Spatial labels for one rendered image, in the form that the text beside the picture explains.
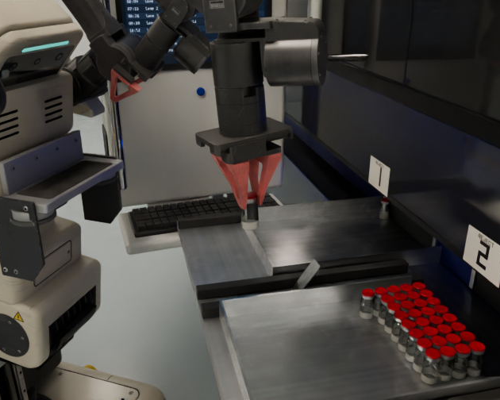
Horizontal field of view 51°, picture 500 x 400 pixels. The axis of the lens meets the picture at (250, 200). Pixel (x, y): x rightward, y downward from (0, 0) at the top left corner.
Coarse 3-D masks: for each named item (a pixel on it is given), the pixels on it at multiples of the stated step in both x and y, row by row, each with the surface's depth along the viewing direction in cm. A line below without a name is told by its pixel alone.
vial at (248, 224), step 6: (252, 204) 66; (246, 210) 66; (252, 210) 66; (246, 216) 67; (252, 216) 67; (258, 216) 68; (246, 222) 67; (252, 222) 67; (258, 222) 68; (246, 228) 67; (252, 228) 67
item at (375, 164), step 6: (372, 156) 110; (372, 162) 110; (378, 162) 108; (372, 168) 110; (378, 168) 108; (384, 168) 105; (372, 174) 111; (378, 174) 108; (384, 174) 105; (372, 180) 111; (378, 180) 108; (384, 180) 106; (378, 186) 109; (384, 186) 106; (384, 192) 106
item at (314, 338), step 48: (336, 288) 89; (240, 336) 82; (288, 336) 82; (336, 336) 82; (384, 336) 82; (240, 384) 71; (288, 384) 72; (336, 384) 72; (384, 384) 72; (432, 384) 72; (480, 384) 68
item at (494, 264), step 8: (472, 232) 79; (480, 232) 78; (472, 240) 80; (488, 240) 76; (464, 248) 82; (472, 248) 80; (480, 248) 78; (496, 248) 75; (464, 256) 82; (472, 256) 80; (480, 256) 78; (488, 256) 76; (496, 256) 75; (472, 264) 80; (488, 264) 77; (496, 264) 75; (480, 272) 79; (488, 272) 77; (496, 272) 75; (496, 280) 75
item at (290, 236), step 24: (264, 216) 120; (288, 216) 121; (312, 216) 123; (336, 216) 123; (360, 216) 123; (264, 240) 111; (288, 240) 111; (312, 240) 111; (336, 240) 111; (360, 240) 111; (384, 240) 111; (408, 240) 111; (264, 264) 101; (288, 264) 96; (336, 264) 98
